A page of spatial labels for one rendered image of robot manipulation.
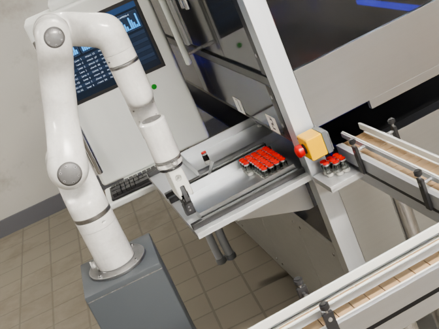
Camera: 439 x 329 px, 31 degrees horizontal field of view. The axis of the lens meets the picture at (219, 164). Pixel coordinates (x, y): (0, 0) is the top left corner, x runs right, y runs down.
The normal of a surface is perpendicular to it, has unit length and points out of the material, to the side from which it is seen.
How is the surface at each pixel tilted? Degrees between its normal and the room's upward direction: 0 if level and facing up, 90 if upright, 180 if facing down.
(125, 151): 90
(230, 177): 0
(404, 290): 90
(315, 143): 90
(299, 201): 90
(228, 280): 0
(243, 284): 0
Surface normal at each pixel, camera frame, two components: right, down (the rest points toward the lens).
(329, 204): 0.30, 0.25
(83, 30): -0.55, 0.28
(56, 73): 0.24, 0.64
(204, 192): -0.37, -0.86
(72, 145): 0.38, -0.23
